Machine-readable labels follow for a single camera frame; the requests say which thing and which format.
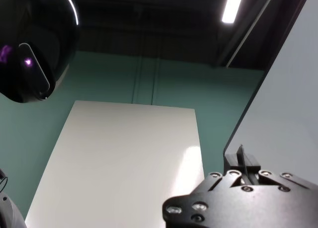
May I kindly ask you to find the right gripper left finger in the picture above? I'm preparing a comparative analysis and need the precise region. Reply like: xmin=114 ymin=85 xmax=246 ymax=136
xmin=205 ymin=152 xmax=243 ymax=191

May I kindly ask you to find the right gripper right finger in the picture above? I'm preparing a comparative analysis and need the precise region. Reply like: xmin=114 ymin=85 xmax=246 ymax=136
xmin=244 ymin=154 xmax=311 ymax=192

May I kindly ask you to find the white rectangular panel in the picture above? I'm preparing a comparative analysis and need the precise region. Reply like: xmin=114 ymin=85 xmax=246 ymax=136
xmin=24 ymin=100 xmax=207 ymax=228

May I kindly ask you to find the long ceiling light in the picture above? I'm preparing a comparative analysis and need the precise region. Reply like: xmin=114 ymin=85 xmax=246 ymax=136
xmin=221 ymin=0 xmax=245 ymax=24

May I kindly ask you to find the glossy black robot head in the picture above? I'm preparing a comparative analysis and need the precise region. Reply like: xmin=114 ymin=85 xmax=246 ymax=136
xmin=0 ymin=0 xmax=81 ymax=104

